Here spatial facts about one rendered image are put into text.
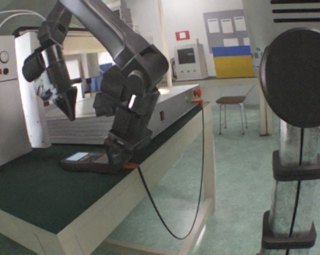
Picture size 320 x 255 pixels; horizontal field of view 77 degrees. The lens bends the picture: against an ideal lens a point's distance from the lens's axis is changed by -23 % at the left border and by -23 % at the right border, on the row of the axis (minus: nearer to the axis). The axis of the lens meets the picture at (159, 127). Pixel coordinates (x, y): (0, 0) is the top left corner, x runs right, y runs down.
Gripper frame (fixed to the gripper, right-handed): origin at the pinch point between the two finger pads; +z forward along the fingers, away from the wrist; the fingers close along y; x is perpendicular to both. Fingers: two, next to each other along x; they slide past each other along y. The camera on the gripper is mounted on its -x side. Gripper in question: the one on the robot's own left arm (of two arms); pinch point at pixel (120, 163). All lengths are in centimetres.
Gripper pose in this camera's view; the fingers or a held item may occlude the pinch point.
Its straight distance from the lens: 61.2
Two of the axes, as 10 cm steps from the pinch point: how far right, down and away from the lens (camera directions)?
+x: 8.6, 4.6, -2.3
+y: -3.8, 2.7, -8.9
